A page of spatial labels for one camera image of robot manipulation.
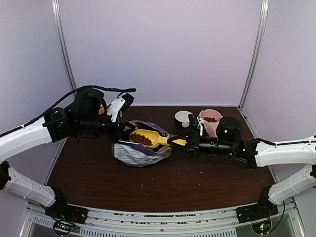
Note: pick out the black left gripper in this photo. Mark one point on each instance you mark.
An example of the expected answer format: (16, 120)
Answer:
(120, 129)

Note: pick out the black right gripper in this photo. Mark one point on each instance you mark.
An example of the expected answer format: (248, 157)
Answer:
(194, 143)

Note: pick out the purple pet food bag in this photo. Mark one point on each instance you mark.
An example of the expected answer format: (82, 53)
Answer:
(137, 155)

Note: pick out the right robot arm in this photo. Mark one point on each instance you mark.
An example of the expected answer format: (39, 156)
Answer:
(253, 154)

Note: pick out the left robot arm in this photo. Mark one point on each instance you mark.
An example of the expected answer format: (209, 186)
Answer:
(88, 111)

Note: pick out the brown pet food kibble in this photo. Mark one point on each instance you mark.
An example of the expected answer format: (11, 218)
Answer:
(152, 139)

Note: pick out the pink double pet feeder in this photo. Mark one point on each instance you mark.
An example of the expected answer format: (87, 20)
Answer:
(211, 119)

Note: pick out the black and white ceramic bowl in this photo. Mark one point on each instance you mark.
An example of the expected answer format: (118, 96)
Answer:
(182, 118)

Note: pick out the white patterned mug yellow inside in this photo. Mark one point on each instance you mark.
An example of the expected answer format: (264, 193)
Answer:
(101, 111)

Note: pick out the right circuit board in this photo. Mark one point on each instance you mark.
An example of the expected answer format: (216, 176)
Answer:
(261, 227)

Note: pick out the circuit board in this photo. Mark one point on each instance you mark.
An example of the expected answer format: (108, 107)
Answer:
(62, 227)
(261, 227)

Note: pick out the left circuit board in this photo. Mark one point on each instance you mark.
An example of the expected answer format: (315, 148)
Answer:
(62, 227)

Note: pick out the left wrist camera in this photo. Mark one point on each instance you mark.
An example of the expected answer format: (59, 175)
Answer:
(120, 104)

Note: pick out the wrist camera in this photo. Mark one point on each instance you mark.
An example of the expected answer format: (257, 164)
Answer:
(197, 124)
(120, 104)

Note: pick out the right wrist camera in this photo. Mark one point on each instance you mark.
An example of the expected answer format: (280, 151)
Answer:
(197, 124)

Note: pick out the front aluminium rail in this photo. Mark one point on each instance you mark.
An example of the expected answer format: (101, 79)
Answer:
(208, 223)

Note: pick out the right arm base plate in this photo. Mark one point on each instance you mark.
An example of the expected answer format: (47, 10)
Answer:
(255, 212)

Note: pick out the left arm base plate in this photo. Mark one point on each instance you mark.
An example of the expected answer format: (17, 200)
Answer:
(68, 213)

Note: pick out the left aluminium corner post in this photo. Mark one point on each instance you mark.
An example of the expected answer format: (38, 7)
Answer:
(62, 41)

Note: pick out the aluminium corner post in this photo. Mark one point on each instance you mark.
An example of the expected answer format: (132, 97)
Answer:
(262, 22)
(62, 41)

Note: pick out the right aluminium corner post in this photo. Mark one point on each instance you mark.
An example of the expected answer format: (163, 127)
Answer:
(262, 22)

